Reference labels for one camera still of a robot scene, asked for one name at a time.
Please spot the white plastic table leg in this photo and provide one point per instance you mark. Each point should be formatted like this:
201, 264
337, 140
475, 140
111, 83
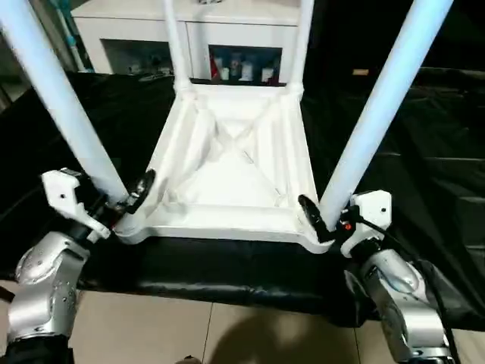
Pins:
379, 95
303, 45
176, 45
68, 95

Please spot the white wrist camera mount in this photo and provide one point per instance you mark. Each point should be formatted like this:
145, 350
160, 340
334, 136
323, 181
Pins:
373, 204
57, 186

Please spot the small yellow label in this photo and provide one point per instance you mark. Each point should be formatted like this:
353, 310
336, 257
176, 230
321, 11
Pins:
360, 71

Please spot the white plastic table top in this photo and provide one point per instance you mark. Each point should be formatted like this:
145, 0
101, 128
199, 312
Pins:
227, 182

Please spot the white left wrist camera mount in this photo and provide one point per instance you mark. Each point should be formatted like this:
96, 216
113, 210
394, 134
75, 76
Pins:
57, 186

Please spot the white glass-door cabinet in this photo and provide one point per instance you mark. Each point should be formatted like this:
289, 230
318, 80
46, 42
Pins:
132, 26

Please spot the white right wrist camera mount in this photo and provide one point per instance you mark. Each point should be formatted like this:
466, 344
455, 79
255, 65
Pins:
373, 204

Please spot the grey curtain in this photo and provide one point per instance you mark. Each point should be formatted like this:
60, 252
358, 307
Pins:
11, 87

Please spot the black work mat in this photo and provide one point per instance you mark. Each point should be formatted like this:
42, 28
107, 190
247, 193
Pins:
417, 151

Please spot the dark item on cabinet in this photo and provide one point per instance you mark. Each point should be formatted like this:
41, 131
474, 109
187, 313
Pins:
206, 1

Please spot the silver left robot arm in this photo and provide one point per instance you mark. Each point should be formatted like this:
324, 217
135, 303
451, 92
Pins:
41, 265

